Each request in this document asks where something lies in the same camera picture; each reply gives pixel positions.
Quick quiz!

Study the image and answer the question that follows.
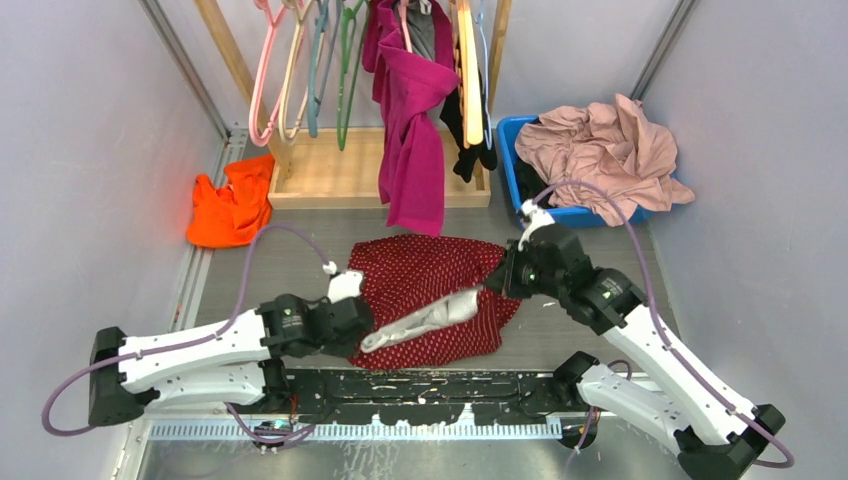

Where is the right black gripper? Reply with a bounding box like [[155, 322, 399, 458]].
[[486, 238, 567, 299]]

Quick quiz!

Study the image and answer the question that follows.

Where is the red dotted garment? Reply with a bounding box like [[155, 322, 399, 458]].
[[348, 234, 521, 370]]

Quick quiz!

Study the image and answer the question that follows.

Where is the light blue hanger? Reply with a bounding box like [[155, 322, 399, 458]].
[[472, 1, 494, 149]]

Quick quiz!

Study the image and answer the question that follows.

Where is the black skirt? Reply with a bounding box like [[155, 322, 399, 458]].
[[439, 88, 498, 183]]

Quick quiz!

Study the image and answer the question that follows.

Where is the magenta skirt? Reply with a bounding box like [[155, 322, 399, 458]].
[[362, 1, 460, 236]]

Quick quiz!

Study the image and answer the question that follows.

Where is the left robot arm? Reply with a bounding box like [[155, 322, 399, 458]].
[[87, 294, 375, 427]]

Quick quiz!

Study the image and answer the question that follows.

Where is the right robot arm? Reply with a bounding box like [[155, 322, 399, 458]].
[[484, 224, 785, 479]]

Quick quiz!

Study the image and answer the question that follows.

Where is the wooden hanger rack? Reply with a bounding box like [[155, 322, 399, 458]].
[[193, 1, 513, 209]]

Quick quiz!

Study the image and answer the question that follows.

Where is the light wooden hanger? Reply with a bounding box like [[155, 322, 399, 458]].
[[455, 0, 484, 146]]

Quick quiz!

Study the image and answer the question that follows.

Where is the pink plastic hanger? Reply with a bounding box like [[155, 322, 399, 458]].
[[247, 0, 296, 148]]

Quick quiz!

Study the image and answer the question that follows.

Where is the teal blue hanger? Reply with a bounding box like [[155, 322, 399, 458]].
[[306, 1, 344, 138]]

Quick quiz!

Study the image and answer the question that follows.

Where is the cream hanger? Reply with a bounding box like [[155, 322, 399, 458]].
[[276, 1, 315, 145]]

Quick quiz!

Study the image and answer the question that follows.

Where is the green hanger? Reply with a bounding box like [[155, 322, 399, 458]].
[[336, 0, 369, 151]]

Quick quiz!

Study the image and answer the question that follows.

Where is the blue plastic bin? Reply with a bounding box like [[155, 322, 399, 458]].
[[496, 116, 654, 231]]

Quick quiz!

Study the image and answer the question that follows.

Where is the black garment in bin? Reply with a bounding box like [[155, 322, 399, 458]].
[[513, 160, 548, 208]]

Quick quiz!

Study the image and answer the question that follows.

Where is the pink garment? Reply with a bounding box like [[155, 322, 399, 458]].
[[515, 94, 695, 227]]

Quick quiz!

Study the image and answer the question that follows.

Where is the orange garment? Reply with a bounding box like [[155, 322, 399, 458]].
[[186, 154, 276, 249]]

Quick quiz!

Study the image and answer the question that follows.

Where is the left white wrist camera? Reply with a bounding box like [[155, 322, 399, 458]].
[[326, 270, 365, 303]]

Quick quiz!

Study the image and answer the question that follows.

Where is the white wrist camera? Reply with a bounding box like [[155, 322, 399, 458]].
[[517, 199, 556, 251], [326, 270, 365, 303]]

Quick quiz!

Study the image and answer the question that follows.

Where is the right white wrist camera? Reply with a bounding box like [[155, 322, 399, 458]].
[[517, 199, 556, 251]]

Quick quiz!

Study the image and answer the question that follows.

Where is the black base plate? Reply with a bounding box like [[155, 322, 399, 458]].
[[227, 368, 621, 428]]

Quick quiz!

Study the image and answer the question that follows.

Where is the aluminium rail frame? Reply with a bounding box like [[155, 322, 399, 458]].
[[124, 372, 727, 443]]

